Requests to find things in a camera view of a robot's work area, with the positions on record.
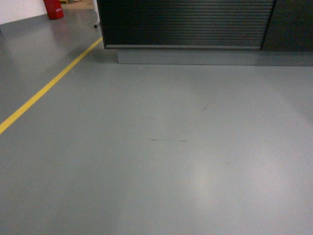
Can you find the black checkout counter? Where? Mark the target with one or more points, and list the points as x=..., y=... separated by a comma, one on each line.
x=209, y=32

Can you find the red fire extinguisher box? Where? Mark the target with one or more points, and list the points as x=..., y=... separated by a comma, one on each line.
x=54, y=9

